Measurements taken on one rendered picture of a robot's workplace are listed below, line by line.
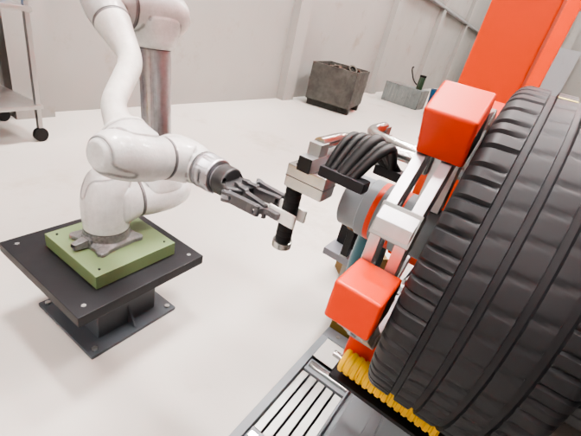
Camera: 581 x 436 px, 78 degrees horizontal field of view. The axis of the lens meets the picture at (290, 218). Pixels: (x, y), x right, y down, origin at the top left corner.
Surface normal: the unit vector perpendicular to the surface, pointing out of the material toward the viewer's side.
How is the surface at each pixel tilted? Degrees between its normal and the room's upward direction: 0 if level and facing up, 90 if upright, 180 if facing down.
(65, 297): 0
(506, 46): 90
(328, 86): 90
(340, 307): 90
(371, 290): 0
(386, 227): 90
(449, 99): 35
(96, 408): 0
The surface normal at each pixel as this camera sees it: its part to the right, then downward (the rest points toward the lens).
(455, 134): -0.58, 0.73
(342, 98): -0.39, 0.37
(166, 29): 0.73, 0.46
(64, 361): 0.21, -0.86
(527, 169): -0.23, -0.43
